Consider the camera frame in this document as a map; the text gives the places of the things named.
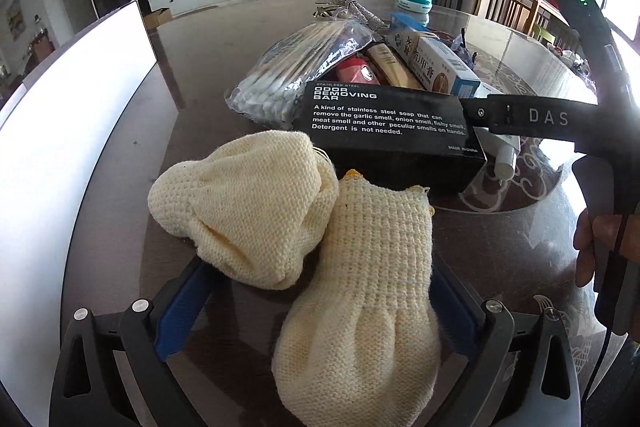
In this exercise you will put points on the bag of cotton swabs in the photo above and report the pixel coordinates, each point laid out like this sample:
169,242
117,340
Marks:
300,67

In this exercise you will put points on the brown cardboard box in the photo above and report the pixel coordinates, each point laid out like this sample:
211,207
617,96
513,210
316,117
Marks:
159,18

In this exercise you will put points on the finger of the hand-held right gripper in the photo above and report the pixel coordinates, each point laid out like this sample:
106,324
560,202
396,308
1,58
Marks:
530,117

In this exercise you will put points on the cream knitted pouch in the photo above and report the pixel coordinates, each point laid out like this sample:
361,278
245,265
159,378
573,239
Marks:
365,307
240,202

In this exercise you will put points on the white tube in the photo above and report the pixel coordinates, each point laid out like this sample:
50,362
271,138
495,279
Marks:
505,159

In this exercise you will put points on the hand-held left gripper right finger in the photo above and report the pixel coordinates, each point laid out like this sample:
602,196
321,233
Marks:
457,317

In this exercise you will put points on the framed wall painting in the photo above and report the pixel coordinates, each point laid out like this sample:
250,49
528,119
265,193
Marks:
16,16

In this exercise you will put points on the red sachet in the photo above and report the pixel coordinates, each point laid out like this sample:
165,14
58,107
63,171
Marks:
356,71

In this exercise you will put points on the blue and white medicine box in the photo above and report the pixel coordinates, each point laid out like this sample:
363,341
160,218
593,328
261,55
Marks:
430,57

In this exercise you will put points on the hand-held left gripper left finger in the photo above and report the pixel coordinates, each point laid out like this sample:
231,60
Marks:
177,322

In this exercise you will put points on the white storage container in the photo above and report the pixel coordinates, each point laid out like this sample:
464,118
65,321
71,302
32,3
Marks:
75,147

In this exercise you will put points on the teal round container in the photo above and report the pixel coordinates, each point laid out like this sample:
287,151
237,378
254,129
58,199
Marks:
414,4

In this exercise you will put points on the person's right hand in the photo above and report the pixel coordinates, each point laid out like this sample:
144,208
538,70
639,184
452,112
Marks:
585,247

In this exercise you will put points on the silver foil packet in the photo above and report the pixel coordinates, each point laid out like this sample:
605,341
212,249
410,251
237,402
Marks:
350,4

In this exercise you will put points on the black cardboard box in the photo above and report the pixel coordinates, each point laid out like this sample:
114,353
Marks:
390,142

